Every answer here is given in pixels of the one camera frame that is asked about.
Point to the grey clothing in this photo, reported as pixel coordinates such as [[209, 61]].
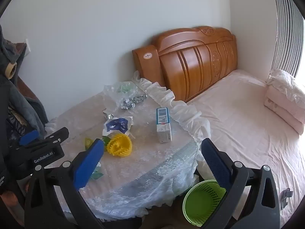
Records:
[[26, 100]]

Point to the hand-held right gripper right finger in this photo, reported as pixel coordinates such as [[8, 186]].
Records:
[[215, 164]]

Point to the yellow-green wrapper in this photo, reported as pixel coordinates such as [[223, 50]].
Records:
[[87, 143]]

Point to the blue and white milk carton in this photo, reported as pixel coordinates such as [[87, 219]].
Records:
[[163, 126]]

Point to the white lace tablecloth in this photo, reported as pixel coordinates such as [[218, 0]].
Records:
[[152, 171]]

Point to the wooden headboard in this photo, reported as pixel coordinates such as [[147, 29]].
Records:
[[190, 62]]

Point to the grey striped curtain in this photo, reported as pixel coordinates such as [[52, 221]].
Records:
[[286, 28]]

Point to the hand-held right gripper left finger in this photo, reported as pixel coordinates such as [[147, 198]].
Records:
[[88, 164]]

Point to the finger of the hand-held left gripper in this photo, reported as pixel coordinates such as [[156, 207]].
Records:
[[28, 137], [58, 134]]

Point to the green mesh waste basket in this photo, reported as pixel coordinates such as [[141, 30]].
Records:
[[202, 204]]

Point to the clear plastic bag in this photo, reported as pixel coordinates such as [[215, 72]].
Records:
[[114, 97]]

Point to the folded pink quilt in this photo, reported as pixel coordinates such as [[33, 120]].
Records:
[[283, 100]]

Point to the blue and white crumpled wrapper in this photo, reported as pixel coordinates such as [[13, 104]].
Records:
[[118, 125]]

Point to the bed with pink sheet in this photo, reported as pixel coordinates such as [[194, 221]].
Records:
[[243, 128]]

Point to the grey clip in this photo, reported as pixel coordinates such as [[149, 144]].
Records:
[[286, 195]]

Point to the yellow ridged plastic lid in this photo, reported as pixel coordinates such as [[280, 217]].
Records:
[[119, 146]]

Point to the silver foil wrapper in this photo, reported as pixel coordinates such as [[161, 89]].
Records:
[[108, 115]]

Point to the green wrapper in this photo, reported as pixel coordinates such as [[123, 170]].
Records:
[[97, 174]]

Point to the brown chair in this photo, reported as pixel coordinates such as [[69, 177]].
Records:
[[21, 52]]

